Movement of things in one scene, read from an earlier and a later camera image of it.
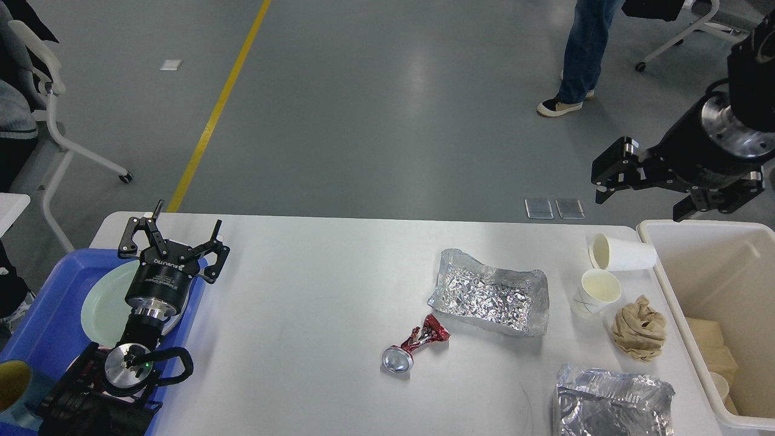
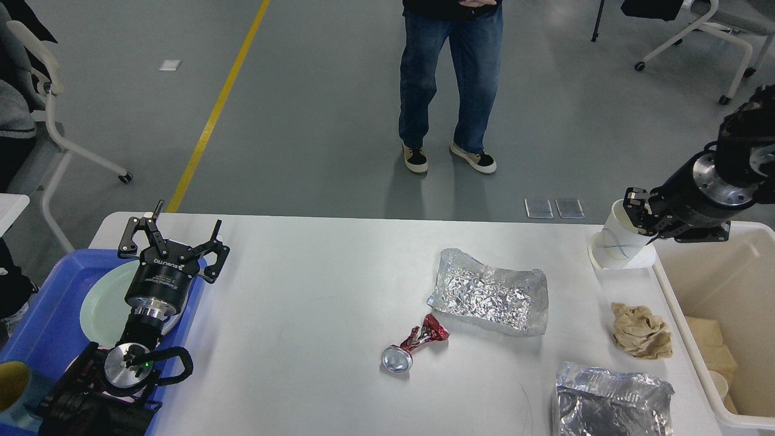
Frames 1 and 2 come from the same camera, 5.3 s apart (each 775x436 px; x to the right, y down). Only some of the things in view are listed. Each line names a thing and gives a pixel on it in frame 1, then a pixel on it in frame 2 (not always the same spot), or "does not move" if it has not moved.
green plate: x=106 y=312 does not move
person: x=592 y=22 → x=474 y=29
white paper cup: x=599 y=287 → x=623 y=234
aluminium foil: x=515 y=302 does not move
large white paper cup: x=720 y=384 does not move
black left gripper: x=158 y=286 does not move
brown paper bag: x=718 y=358 does not move
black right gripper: x=709 y=146 → x=697 y=195
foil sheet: x=594 y=401 does not move
